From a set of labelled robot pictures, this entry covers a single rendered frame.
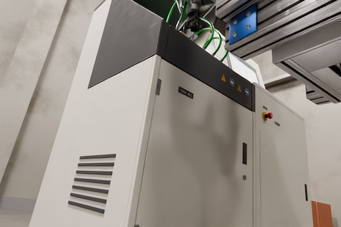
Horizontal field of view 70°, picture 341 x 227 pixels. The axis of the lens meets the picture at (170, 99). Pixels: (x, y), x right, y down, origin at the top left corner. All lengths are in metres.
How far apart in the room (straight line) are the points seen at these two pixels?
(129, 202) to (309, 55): 0.63
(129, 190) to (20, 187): 2.50
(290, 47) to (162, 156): 0.50
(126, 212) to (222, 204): 0.44
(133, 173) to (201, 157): 0.31
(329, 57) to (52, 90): 3.08
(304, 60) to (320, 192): 3.34
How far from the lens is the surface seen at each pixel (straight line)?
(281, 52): 0.72
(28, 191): 3.24
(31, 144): 3.24
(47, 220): 1.34
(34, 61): 3.21
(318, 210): 3.41
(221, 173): 1.08
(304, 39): 0.70
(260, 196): 1.34
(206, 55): 1.13
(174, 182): 0.88
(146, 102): 0.83
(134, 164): 0.80
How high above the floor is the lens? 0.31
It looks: 22 degrees up
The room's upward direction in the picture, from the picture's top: 8 degrees clockwise
